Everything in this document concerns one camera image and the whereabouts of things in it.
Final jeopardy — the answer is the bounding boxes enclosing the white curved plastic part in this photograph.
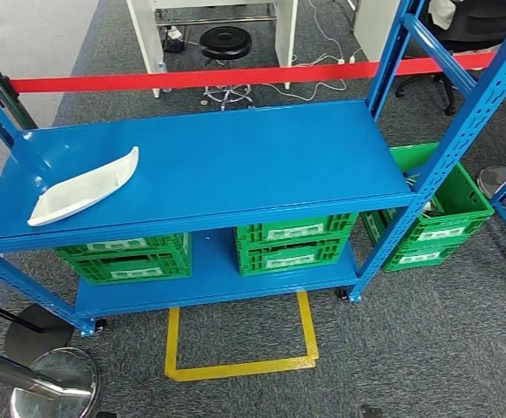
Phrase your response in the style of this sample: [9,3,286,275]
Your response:
[27,145,140,228]

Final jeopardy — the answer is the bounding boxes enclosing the green plastic crate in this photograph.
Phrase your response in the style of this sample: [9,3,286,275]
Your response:
[54,232,193,287]
[233,212,360,278]
[360,142,496,274]

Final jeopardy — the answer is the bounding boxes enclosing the red barrier belt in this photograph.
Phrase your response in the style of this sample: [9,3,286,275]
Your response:
[8,51,497,95]

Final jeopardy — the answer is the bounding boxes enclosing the black round stool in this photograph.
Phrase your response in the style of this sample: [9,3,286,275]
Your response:
[198,25,257,112]

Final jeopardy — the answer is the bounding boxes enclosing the black device under desk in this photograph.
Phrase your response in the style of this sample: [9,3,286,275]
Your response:
[162,25,193,55]

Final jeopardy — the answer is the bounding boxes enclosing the white desk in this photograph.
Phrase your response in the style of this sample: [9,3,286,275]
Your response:
[125,0,300,100]

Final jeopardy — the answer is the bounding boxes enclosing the white desk panel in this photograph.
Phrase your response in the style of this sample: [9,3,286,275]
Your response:
[351,0,402,63]

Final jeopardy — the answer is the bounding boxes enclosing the chrome stanchion base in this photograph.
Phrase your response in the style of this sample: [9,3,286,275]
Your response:
[477,165,506,218]

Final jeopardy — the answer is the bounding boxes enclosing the black office chair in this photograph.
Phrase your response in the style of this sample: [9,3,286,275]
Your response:
[394,0,506,118]

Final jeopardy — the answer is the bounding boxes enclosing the white floor cables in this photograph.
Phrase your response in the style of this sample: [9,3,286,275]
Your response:
[258,0,369,104]

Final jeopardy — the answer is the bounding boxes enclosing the white wire bundle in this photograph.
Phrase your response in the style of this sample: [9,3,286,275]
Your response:
[406,172,438,223]

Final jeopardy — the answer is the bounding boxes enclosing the black stanchion post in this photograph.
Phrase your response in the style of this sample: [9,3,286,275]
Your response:
[0,68,39,131]

